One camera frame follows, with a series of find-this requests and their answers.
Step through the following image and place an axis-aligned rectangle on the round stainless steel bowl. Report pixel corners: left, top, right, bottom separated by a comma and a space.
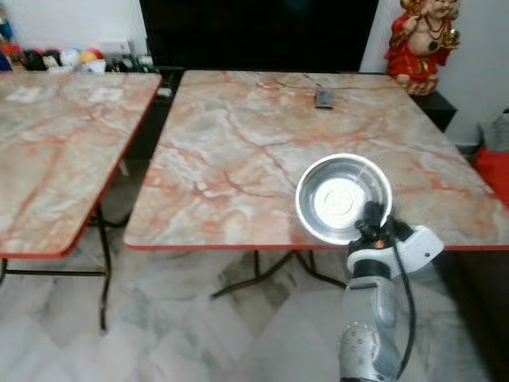
295, 153, 394, 246

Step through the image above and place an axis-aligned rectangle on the red plastic container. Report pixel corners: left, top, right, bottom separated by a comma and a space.
474, 146, 509, 209

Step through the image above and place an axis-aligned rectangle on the small grey remote device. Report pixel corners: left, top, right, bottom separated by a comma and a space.
314, 89, 336, 110

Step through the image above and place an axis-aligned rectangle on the grey box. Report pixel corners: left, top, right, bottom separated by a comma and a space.
479, 111, 509, 152

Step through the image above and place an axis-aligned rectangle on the marble top folding table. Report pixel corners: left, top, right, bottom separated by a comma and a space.
123, 69, 509, 301
0, 72, 164, 332

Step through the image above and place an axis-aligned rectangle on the red laughing Buddha statue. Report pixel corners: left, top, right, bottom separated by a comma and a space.
383, 0, 463, 97

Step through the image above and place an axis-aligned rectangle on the red toy figure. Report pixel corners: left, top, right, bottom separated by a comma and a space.
2, 42, 24, 72

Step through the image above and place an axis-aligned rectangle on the black toy figure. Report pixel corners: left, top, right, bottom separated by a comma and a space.
21, 49, 60, 72

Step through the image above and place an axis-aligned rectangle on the white and blue toy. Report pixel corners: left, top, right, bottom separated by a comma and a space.
59, 48, 80, 72

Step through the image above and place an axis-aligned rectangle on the black television screen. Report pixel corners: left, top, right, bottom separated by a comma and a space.
139, 0, 379, 74

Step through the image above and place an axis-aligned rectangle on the yellow and red toy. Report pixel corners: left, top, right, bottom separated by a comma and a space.
77, 48, 107, 75

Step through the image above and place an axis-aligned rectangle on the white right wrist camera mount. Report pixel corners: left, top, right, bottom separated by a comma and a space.
347, 226, 445, 279

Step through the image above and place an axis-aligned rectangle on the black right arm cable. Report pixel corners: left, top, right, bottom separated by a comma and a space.
391, 239, 418, 380

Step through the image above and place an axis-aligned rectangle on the thin black table cable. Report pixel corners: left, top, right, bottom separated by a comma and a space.
298, 73, 325, 92

